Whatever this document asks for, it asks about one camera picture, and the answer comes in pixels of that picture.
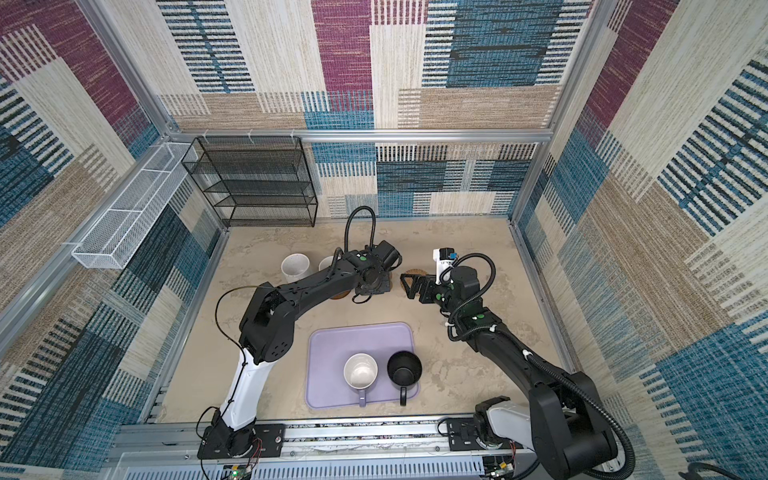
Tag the white mug blue handle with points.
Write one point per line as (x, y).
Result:
(326, 263)

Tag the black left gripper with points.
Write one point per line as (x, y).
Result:
(386, 286)

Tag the black wire shelf rack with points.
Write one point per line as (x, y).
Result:
(254, 180)

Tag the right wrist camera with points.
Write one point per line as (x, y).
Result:
(444, 259)

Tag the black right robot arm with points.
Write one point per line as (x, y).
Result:
(571, 431)

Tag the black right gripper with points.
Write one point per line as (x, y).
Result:
(428, 282)

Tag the brown wooden round coaster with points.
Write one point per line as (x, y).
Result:
(341, 295)

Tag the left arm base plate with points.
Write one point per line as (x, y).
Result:
(264, 441)

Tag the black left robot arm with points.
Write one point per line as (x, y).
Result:
(267, 333)

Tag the aluminium front rail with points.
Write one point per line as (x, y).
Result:
(388, 447)

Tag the white mug purple handle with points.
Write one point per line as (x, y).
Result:
(360, 373)

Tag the black mug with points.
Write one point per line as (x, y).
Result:
(404, 369)

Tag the white wire mesh basket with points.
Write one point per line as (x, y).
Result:
(119, 232)

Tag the lavender plastic tray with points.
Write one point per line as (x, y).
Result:
(329, 349)

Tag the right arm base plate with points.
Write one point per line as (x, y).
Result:
(475, 433)

